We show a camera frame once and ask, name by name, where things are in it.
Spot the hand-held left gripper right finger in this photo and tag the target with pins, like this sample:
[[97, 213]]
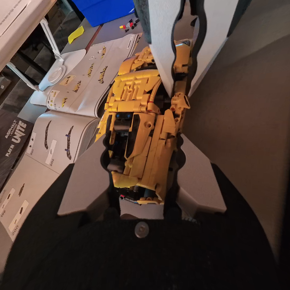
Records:
[[199, 181]]

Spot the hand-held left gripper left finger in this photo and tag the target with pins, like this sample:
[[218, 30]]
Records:
[[86, 181]]

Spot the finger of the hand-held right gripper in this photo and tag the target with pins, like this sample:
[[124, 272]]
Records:
[[162, 34], [217, 22]]

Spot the yellow brick toy car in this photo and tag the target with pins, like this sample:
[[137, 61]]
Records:
[[145, 145]]

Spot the grey desk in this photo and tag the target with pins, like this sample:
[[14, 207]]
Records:
[[237, 102]]

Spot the cluster of tiny pin pieces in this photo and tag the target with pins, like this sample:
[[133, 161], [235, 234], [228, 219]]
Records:
[[129, 25]]

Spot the blue plastic bin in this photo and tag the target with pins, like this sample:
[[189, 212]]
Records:
[[106, 11]]

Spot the open instruction booklet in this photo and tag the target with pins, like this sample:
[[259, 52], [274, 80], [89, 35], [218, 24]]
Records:
[[68, 136]]

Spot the dark toy car box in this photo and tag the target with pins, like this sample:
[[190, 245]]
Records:
[[13, 140]]

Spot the white folding stand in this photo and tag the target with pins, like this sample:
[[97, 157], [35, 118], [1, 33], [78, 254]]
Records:
[[68, 61]]

